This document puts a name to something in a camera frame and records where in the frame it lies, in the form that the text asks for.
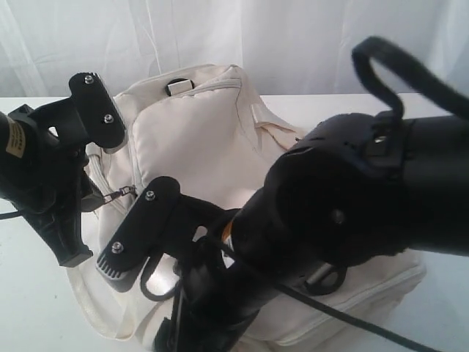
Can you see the white backdrop curtain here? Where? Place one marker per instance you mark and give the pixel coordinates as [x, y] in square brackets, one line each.
[286, 47]

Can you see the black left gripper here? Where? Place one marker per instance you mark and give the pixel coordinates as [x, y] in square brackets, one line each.
[46, 181]

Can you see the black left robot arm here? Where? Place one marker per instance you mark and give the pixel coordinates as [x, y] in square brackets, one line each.
[43, 176]

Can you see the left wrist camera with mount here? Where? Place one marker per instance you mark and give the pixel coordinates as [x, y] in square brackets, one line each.
[89, 115]

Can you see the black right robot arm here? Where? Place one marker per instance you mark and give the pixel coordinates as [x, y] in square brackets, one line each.
[356, 187]

